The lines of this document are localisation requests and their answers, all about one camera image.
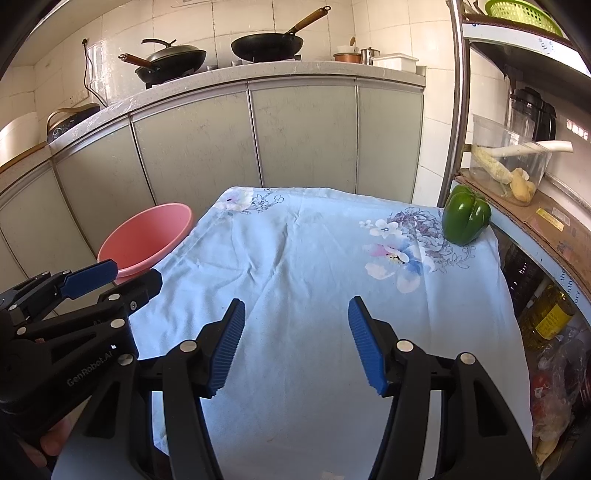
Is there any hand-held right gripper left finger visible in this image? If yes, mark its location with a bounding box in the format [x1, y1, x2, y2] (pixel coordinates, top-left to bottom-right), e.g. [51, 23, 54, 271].
[51, 298, 247, 480]

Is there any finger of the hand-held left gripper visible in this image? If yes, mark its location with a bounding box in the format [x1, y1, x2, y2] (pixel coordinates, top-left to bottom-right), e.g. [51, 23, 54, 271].
[16, 268, 163, 356]
[0, 259, 119, 319]

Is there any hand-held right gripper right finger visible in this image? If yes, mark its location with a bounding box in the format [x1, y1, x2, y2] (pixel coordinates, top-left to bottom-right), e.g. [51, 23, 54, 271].
[347, 295, 541, 480]

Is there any pink plastic basin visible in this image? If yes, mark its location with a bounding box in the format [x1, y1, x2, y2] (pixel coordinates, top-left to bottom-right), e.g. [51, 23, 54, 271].
[97, 203, 193, 285]

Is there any person's left hand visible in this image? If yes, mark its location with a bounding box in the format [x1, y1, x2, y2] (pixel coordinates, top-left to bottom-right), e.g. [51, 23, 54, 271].
[18, 413, 77, 469]

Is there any light blue floral tablecloth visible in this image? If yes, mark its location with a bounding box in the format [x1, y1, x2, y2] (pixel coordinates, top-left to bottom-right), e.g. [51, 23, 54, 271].
[129, 186, 536, 480]

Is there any white rice cooker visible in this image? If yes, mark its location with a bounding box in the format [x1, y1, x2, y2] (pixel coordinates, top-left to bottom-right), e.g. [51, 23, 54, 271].
[0, 111, 49, 167]

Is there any dark cooker appliance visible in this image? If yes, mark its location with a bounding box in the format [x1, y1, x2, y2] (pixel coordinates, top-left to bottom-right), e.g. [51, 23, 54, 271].
[47, 104, 101, 144]

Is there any green bell pepper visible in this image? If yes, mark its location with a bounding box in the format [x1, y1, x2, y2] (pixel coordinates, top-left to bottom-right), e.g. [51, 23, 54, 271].
[442, 185, 492, 246]

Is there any dark glass bottle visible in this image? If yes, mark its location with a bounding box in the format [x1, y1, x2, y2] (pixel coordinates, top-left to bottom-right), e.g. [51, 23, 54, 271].
[503, 244, 543, 315]

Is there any yellow oil bottle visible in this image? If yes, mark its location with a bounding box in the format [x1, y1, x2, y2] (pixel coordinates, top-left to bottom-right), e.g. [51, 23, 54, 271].
[519, 284, 578, 352]

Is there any clear plastic bag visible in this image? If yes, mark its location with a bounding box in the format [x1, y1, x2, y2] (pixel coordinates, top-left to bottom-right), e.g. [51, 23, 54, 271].
[529, 323, 591, 467]

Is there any black gas stove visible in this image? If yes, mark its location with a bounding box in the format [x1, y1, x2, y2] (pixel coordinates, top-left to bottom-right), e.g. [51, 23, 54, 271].
[145, 53, 303, 90]

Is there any brown cardboard sheet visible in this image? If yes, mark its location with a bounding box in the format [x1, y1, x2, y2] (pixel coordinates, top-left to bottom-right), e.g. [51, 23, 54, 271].
[455, 171, 591, 287]

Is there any pale corn cob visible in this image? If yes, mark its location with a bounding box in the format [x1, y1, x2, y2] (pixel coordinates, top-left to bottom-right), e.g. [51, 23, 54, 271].
[472, 147, 513, 184]

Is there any ginger root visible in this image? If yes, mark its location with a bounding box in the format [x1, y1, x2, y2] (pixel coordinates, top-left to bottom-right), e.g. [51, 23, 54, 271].
[510, 167, 537, 203]

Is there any black wok with lid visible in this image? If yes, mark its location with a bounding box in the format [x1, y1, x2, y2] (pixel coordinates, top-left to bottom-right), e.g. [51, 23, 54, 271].
[119, 38, 207, 86]

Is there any clear plastic tub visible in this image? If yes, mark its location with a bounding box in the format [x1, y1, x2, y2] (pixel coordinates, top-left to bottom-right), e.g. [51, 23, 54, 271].
[470, 113, 555, 206]

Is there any metal shelf rack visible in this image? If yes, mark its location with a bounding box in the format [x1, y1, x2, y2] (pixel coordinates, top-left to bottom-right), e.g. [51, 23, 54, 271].
[438, 0, 591, 480]

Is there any white leek stalk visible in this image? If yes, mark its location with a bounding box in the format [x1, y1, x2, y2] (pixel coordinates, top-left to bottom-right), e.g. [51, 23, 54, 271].
[487, 140, 574, 160]

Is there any white plastic container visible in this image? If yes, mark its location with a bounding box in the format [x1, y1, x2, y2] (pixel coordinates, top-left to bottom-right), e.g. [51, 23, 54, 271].
[372, 53, 420, 72]

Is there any black blender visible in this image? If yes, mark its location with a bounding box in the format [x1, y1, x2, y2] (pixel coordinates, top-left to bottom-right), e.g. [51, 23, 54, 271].
[505, 87, 557, 144]

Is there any green plastic basket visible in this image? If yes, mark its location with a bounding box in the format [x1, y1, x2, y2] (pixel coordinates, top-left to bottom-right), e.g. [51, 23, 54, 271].
[485, 0, 565, 38]

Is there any black power cable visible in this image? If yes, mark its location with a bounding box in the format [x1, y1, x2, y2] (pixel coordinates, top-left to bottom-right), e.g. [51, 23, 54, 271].
[82, 38, 105, 107]

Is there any black wok with wooden handle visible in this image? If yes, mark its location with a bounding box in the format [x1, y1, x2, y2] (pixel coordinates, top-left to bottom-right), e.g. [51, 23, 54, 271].
[230, 6, 332, 63]

